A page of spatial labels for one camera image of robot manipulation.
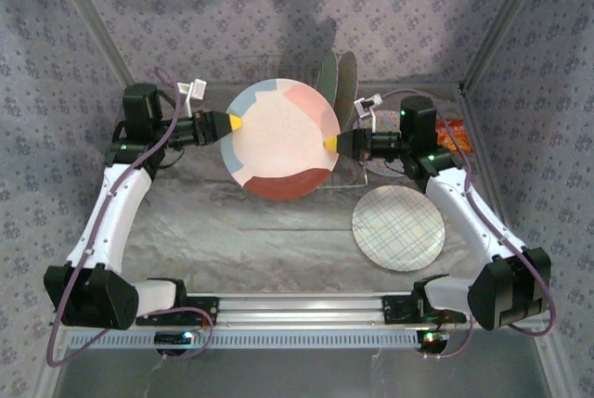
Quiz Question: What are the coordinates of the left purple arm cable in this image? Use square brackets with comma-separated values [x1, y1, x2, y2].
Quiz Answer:
[45, 67, 214, 368]

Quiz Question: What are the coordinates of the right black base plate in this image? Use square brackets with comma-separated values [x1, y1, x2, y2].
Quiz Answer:
[381, 294, 467, 325]

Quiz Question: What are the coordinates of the left controller board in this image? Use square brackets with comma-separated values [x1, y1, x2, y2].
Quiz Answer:
[155, 330, 196, 355]

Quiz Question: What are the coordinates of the speckled multicolour plate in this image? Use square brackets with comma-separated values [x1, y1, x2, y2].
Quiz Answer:
[359, 109, 421, 178]
[338, 50, 359, 133]

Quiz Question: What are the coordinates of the aluminium frame post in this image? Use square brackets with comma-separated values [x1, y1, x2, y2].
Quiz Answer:
[45, 0, 140, 93]
[458, 0, 553, 93]

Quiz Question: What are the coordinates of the grey slotted cable duct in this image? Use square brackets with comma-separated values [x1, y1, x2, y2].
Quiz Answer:
[67, 327, 426, 351]

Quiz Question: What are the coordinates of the orange snack bag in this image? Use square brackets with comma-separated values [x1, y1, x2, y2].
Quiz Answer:
[435, 118, 474, 154]

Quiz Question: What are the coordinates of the controller board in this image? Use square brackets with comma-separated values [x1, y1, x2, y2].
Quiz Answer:
[416, 329, 450, 353]
[155, 330, 196, 355]

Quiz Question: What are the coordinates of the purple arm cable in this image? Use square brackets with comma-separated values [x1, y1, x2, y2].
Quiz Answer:
[380, 88, 557, 362]
[45, 67, 214, 368]

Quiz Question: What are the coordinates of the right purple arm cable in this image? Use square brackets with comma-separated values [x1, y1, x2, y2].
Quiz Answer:
[380, 88, 557, 362]

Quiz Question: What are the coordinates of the blue plaid plate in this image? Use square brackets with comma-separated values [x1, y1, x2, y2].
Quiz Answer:
[351, 185, 446, 273]

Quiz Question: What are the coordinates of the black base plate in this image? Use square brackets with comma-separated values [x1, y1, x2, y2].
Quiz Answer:
[135, 295, 220, 327]
[381, 294, 467, 325]

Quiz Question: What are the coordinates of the aluminium side rail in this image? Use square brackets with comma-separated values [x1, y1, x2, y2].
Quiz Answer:
[458, 82, 530, 292]

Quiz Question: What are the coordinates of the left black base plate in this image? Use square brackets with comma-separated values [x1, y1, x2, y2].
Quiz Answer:
[135, 295, 220, 327]

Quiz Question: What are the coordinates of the wire dish rack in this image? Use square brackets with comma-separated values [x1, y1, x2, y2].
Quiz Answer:
[240, 54, 370, 191]

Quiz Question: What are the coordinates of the green striped plate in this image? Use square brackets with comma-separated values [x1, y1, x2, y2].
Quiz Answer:
[316, 48, 340, 107]

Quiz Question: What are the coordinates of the aluminium mounting rail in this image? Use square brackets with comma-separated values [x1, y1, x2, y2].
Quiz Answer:
[49, 292, 557, 329]

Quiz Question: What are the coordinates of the grey metal panel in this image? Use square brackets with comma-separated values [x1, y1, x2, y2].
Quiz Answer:
[59, 346, 553, 398]

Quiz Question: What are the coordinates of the pink red blue plate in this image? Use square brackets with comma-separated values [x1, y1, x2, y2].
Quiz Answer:
[220, 77, 342, 202]

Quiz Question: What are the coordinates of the right controller board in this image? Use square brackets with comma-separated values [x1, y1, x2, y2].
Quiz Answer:
[416, 329, 450, 353]

